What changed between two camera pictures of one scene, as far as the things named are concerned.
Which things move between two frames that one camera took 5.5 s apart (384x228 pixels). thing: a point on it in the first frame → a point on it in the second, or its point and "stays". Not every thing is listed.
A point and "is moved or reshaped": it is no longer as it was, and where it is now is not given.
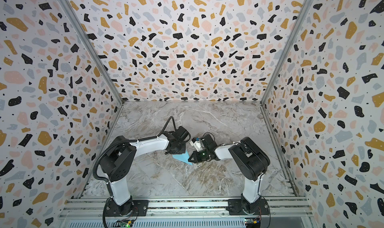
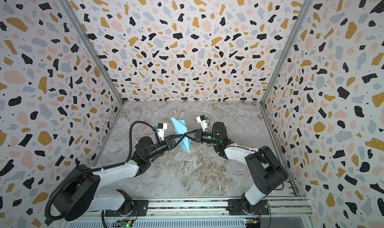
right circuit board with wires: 253,222 stays
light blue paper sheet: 183,157 is moved or reshaped
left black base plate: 132,208 stays
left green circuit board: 123,223 stays
